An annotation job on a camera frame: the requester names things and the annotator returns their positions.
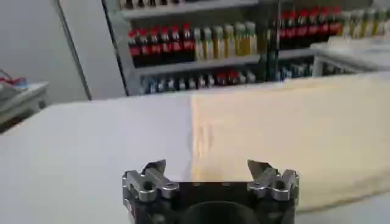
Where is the small white side table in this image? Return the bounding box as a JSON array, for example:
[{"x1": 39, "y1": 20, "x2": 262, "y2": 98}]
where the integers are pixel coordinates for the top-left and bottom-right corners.
[{"x1": 0, "y1": 81, "x2": 50, "y2": 133}]

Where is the grey plastic bag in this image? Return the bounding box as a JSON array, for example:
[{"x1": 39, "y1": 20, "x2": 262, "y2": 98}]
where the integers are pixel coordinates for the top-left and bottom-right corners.
[{"x1": 0, "y1": 82, "x2": 30, "y2": 102}]

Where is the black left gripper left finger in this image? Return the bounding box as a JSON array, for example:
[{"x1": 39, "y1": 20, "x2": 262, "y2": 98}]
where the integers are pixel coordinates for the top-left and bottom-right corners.
[{"x1": 121, "y1": 159, "x2": 180, "y2": 203}]

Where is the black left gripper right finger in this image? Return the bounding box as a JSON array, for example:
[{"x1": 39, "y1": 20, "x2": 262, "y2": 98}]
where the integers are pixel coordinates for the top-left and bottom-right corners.
[{"x1": 246, "y1": 159, "x2": 300, "y2": 202}]

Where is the cream shirt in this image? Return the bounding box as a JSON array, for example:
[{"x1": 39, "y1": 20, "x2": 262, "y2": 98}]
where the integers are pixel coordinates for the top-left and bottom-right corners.
[{"x1": 190, "y1": 72, "x2": 390, "y2": 213}]

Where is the red cloth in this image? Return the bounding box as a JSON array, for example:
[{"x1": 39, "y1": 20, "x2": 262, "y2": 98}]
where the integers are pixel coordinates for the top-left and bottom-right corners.
[{"x1": 0, "y1": 69, "x2": 30, "y2": 89}]

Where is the black wall frame strip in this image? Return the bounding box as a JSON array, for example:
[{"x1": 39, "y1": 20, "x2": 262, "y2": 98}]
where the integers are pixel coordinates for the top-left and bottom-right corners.
[{"x1": 55, "y1": 0, "x2": 93, "y2": 101}]

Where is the white desk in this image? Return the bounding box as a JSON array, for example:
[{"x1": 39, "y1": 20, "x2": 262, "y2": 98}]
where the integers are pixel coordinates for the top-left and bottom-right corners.
[{"x1": 310, "y1": 35, "x2": 390, "y2": 77}]

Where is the shelf unit with bottles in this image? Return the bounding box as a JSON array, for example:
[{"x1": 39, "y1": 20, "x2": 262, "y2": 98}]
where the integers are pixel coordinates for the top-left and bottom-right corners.
[
  {"x1": 268, "y1": 0, "x2": 390, "y2": 83},
  {"x1": 102, "y1": 0, "x2": 274, "y2": 97}
]

